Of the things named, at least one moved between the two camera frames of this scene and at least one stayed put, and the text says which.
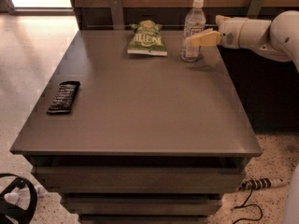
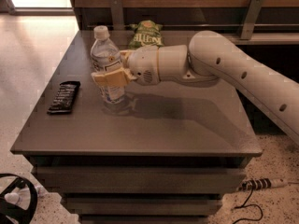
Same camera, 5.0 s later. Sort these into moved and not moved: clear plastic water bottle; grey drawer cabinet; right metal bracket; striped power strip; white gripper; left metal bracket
Moved: clear plastic water bottle; white gripper
Not moved: grey drawer cabinet; right metal bracket; left metal bracket; striped power strip
